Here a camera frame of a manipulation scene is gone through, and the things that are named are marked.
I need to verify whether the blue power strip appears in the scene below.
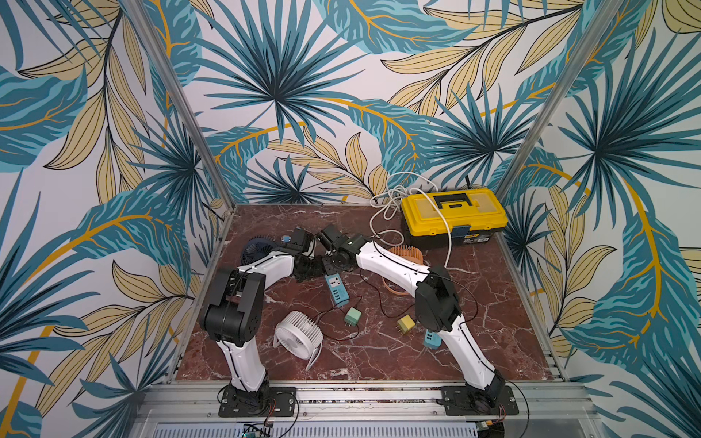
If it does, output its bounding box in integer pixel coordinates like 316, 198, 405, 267
423, 330, 442, 350
325, 274, 350, 307

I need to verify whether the green USB charger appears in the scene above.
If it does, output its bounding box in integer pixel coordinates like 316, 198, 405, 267
344, 308, 363, 327

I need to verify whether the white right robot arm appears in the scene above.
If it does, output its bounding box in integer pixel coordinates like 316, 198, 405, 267
316, 226, 506, 400

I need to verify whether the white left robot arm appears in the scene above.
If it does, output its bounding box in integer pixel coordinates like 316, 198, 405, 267
199, 251, 330, 393

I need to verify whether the dark blue desk fan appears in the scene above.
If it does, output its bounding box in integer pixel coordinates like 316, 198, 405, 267
240, 237, 279, 266

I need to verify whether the white desk fan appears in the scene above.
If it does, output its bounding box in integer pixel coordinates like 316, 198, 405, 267
273, 311, 323, 370

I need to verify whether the yellow black toolbox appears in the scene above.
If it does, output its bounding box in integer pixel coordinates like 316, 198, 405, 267
401, 188, 509, 250

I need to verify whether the black cable green charger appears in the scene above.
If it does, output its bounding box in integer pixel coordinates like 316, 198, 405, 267
312, 296, 363, 342

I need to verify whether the white power strip cord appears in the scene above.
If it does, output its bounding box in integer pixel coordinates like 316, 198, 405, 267
368, 185, 409, 250

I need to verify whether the black USB cable yellow charger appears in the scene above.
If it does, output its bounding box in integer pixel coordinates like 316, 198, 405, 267
358, 270, 417, 321

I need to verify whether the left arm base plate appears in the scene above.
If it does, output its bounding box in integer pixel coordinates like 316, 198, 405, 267
217, 383, 298, 418

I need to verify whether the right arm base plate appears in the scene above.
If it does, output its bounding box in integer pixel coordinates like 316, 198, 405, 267
436, 385, 520, 418

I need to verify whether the aluminium frame post right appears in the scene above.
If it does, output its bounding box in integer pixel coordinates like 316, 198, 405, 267
496, 0, 624, 202

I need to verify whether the aluminium frame post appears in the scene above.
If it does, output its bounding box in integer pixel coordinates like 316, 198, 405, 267
496, 0, 624, 202
122, 0, 235, 214

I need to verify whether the aluminium front frame rail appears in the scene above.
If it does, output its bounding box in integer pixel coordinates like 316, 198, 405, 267
129, 381, 606, 437

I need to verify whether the aluminium frame post left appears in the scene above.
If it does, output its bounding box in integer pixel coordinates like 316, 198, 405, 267
122, 0, 235, 214

